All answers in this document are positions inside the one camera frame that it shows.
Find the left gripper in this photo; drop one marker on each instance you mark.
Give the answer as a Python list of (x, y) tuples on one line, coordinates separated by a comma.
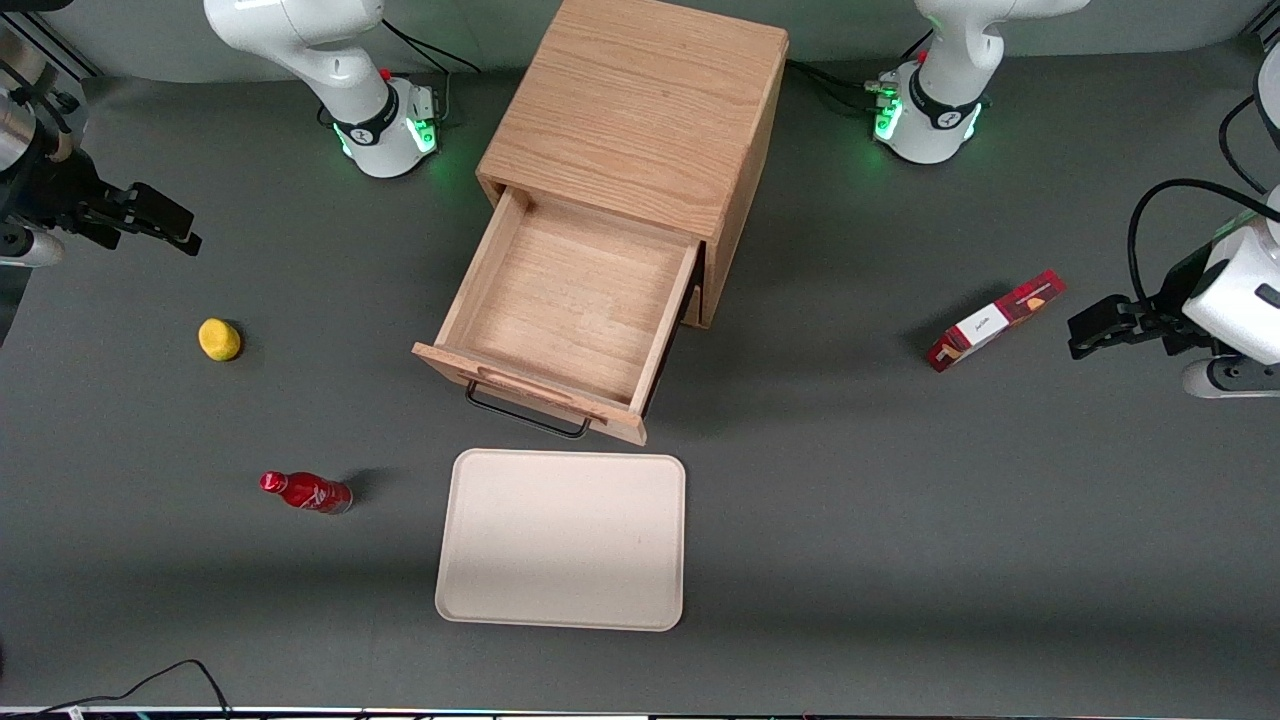
[(1166, 309)]

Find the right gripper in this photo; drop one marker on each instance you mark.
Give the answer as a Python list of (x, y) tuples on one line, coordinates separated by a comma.
[(55, 190)]

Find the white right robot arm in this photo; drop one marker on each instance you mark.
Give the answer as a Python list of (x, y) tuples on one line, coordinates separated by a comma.
[(340, 70)]

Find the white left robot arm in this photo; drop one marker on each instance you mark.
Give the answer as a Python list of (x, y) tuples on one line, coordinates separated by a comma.
[(945, 100)]

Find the oak wooden drawer cabinet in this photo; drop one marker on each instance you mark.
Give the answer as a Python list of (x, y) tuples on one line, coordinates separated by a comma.
[(640, 110)]

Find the red tartan shortbread box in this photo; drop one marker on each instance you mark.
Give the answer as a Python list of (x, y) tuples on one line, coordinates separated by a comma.
[(990, 322)]

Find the yellow lemon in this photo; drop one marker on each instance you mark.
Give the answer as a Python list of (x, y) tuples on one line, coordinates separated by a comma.
[(219, 340)]

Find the red soda bottle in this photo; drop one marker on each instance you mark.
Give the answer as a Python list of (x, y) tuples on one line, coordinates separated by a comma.
[(305, 492)]

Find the beige rectangular plastic tray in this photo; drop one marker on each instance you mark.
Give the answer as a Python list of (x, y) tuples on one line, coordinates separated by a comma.
[(560, 540)]

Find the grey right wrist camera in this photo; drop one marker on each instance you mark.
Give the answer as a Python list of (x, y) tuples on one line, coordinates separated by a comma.
[(28, 248)]

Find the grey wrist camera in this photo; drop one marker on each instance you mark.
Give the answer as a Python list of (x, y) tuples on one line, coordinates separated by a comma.
[(1235, 378), (28, 248)]

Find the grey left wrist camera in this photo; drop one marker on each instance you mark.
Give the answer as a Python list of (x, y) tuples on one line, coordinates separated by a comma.
[(1235, 378)]

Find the aluminium frame rail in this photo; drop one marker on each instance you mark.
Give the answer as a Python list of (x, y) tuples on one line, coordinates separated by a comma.
[(60, 50), (1265, 35)]

